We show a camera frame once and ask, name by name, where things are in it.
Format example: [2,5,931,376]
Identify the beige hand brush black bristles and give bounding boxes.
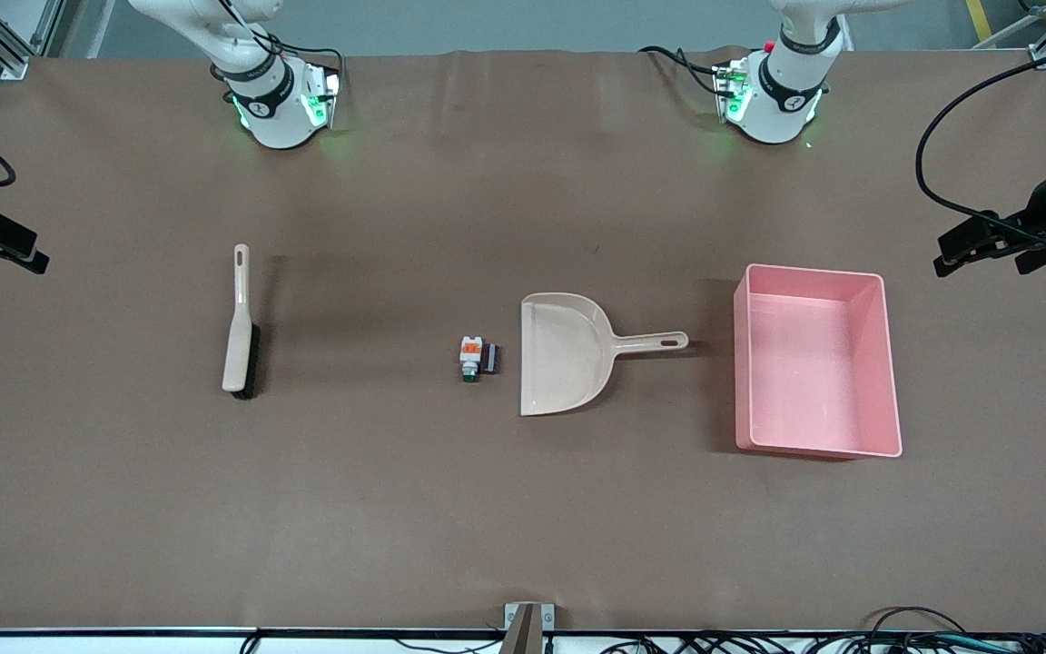
[222,243,262,401]

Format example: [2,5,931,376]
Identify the beige plastic dustpan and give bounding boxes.
[519,292,690,418]

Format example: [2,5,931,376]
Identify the pink plastic bin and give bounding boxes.
[733,263,903,459]

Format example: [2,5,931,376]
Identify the brown table mat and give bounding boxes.
[0,50,1046,632]

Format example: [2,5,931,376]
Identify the black left base cable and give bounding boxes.
[639,45,725,99]

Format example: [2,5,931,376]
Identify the black base cable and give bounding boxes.
[214,0,345,92]
[639,45,725,99]

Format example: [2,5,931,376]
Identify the black right base cable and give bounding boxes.
[214,0,345,92]

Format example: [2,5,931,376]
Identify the black cable bundle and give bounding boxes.
[596,607,1046,654]

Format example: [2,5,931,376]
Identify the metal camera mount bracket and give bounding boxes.
[504,602,556,654]

